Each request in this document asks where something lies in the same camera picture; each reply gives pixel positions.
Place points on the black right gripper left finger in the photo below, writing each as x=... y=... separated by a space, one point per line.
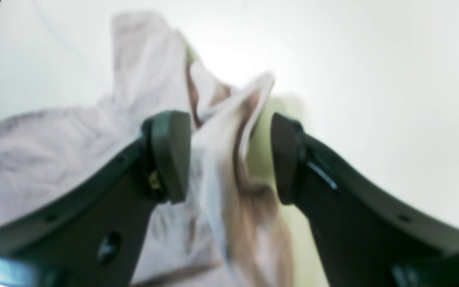
x=93 y=235

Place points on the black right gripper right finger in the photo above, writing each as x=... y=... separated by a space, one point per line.
x=365 y=237

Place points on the mauve t-shirt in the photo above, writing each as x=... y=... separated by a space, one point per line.
x=229 y=232

